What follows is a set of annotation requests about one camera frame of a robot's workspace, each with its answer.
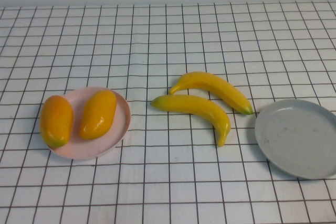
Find white grid pattern tablecloth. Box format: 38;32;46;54
0;0;336;224

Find glossy yellow mango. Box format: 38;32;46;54
79;90;118;141

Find pink round plate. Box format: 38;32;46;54
41;87;132;161

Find yellow plastic banana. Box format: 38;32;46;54
150;94;232;147
169;71;254;116

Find yellow mango with orange blush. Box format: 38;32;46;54
39;95;74;149

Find grey round plate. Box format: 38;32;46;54
254;99;336;180

